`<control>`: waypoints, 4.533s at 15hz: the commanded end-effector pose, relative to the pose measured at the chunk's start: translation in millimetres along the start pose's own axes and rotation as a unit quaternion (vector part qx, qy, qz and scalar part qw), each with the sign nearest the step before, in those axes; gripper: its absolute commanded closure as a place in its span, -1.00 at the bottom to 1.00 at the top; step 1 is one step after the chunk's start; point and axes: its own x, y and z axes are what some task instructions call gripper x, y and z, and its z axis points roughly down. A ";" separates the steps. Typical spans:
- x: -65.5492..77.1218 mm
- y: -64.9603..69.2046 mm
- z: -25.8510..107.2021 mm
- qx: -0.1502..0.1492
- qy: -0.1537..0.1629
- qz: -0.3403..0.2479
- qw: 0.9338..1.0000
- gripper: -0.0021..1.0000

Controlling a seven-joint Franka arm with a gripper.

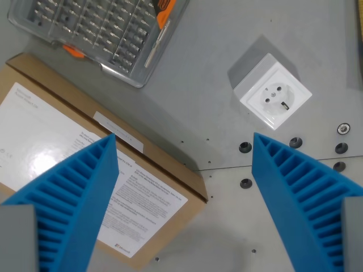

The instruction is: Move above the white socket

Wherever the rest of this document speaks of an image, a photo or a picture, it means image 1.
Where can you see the small white sticker label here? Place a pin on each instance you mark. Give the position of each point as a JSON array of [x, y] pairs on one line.
[[124, 133]]

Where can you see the brown cardboard box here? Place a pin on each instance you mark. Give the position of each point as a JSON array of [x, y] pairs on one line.
[[34, 71]]

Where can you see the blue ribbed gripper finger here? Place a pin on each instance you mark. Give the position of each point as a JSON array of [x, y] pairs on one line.
[[82, 181], [283, 181]]

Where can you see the clear plastic bit set case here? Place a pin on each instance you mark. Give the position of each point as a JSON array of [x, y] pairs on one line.
[[93, 31]]

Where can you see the white wall socket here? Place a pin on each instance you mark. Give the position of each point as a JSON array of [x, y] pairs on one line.
[[273, 95]]

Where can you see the orange case latch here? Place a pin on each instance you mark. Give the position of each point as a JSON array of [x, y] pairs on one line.
[[73, 51]]

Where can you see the large white printed label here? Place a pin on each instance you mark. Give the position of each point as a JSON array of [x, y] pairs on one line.
[[42, 127]]

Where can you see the silver hex socket bolt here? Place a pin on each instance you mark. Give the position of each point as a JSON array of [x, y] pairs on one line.
[[343, 128]]

